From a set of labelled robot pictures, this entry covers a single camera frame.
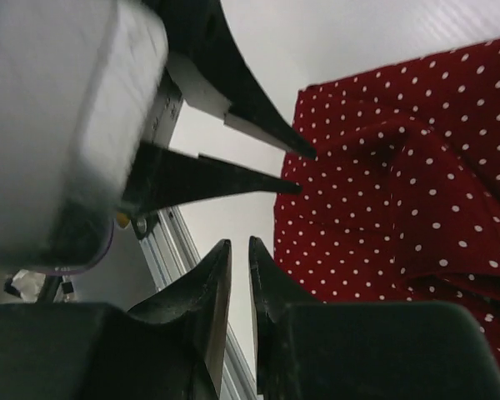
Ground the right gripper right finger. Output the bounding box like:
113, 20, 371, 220
248, 237, 500, 399

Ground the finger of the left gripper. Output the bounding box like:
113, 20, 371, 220
118, 142, 302, 215
143, 0, 316, 159

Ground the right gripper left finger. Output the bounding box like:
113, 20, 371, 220
0, 239, 232, 399

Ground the red polka dot skirt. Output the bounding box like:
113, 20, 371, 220
273, 38, 500, 367

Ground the aluminium frame rail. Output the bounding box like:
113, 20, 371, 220
137, 207, 258, 400

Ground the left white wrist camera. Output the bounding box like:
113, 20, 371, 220
0, 1, 168, 271

